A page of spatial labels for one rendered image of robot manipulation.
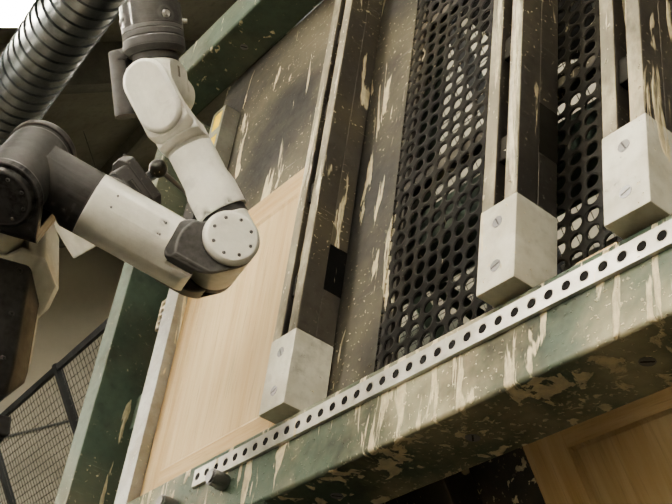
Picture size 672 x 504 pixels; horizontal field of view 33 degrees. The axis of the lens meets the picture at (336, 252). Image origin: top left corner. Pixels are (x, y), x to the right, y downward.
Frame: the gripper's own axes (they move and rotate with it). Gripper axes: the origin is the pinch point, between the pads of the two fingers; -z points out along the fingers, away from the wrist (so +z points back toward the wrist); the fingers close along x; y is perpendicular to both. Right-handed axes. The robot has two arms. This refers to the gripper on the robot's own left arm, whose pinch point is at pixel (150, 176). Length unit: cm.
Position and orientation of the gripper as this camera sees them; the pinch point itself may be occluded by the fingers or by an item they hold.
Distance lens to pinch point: 233.2
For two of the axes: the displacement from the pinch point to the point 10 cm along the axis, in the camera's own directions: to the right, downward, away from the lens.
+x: 5.9, 8.1, 0.4
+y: 6.2, -4.1, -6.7
